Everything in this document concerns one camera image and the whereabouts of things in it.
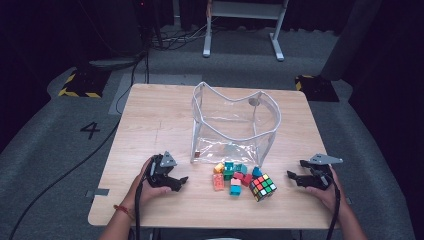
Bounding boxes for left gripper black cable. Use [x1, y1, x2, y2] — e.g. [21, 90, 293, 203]
[134, 156, 158, 240]

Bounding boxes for dark stand with flat base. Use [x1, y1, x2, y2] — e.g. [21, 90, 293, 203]
[88, 0, 148, 71]

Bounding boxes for red bracelet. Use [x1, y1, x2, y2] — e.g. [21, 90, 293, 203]
[113, 204, 134, 219]

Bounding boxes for white metal desk frame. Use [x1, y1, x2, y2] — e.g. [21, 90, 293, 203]
[202, 0, 290, 62]

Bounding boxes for grey stand column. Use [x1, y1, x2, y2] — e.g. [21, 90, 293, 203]
[321, 0, 383, 81]

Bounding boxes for clear plastic bag white trim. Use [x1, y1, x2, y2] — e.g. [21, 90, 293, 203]
[190, 81, 282, 168]

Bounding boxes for black yellow striped base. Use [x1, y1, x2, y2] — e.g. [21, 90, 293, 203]
[294, 74, 340, 103]
[58, 68, 111, 99]

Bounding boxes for person's right hand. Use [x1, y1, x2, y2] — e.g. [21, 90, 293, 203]
[304, 165, 348, 216]

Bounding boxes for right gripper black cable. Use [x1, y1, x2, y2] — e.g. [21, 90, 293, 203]
[324, 173, 342, 240]

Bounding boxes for tangle of floor cables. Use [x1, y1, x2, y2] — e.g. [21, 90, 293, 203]
[149, 19, 218, 51]

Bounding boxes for salmon toy block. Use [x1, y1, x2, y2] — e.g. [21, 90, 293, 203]
[212, 173, 226, 192]

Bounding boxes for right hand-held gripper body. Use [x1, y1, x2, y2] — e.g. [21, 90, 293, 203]
[308, 153, 344, 192]

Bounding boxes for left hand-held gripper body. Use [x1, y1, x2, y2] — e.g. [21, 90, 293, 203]
[146, 151, 178, 188]

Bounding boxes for person's left hand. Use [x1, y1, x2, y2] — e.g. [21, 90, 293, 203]
[123, 159, 172, 214]

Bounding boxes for long black floor cable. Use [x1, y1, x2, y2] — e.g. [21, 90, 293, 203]
[8, 49, 149, 240]

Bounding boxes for multicoloured puzzle cube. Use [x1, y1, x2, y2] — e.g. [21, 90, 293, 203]
[249, 173, 278, 203]

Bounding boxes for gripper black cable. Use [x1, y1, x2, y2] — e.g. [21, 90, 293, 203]
[324, 173, 342, 240]
[134, 156, 158, 240]

